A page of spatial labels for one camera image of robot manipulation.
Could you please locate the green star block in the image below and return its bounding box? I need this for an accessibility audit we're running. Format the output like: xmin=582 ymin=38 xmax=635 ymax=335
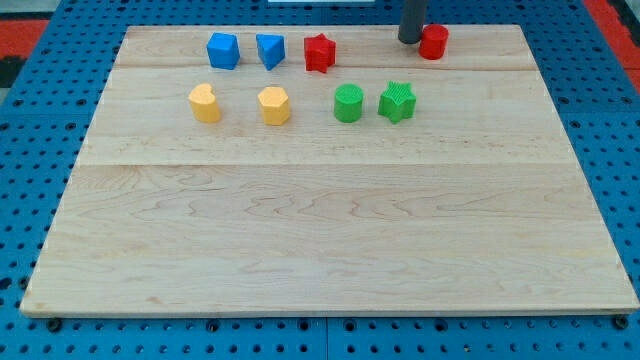
xmin=377 ymin=81 xmax=417 ymax=124

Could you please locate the red star block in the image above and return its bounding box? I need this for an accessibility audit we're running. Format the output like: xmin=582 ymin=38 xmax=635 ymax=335
xmin=303 ymin=33 xmax=336 ymax=73

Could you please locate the light wooden board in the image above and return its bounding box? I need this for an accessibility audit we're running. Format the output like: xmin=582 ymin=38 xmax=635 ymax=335
xmin=21 ymin=25 xmax=639 ymax=318

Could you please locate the green cylinder block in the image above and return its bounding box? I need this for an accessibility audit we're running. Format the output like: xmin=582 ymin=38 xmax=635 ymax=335
xmin=334 ymin=83 xmax=364 ymax=123

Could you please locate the yellow hexagon block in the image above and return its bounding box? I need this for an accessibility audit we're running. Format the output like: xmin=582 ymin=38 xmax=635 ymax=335
xmin=257 ymin=86 xmax=290 ymax=126

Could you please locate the yellow heart block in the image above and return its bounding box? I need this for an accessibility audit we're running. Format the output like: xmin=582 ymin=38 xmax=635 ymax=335
xmin=188 ymin=83 xmax=222 ymax=123

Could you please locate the blue triangular block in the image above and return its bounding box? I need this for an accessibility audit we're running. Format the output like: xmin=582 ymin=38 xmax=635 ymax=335
xmin=256 ymin=33 xmax=286 ymax=71

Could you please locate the blue cube block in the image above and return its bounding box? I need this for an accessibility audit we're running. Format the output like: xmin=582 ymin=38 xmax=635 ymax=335
xmin=206 ymin=32 xmax=240 ymax=70

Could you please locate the red cylinder block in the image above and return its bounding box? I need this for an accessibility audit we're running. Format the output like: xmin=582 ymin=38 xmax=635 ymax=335
xmin=418 ymin=24 xmax=449 ymax=60

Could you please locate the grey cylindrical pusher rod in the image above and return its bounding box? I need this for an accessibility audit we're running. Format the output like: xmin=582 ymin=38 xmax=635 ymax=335
xmin=398 ymin=0 xmax=428 ymax=45

